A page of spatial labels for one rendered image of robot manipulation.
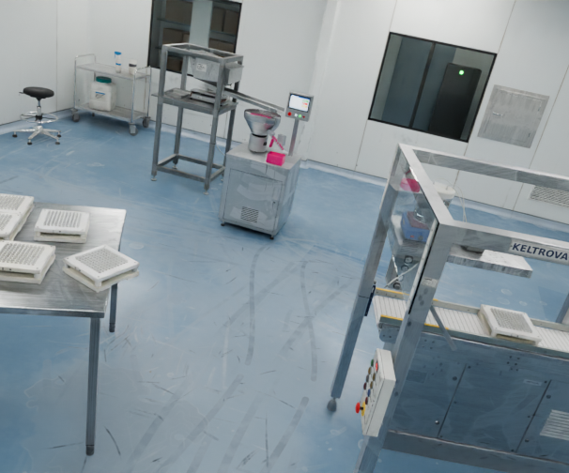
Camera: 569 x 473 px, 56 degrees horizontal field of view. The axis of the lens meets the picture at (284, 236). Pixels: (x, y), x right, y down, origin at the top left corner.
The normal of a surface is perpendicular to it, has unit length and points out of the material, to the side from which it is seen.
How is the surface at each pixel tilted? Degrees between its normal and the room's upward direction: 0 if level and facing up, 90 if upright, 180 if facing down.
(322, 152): 90
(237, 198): 91
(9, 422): 0
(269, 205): 90
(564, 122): 90
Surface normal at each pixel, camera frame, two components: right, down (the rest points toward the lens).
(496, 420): -0.07, 0.40
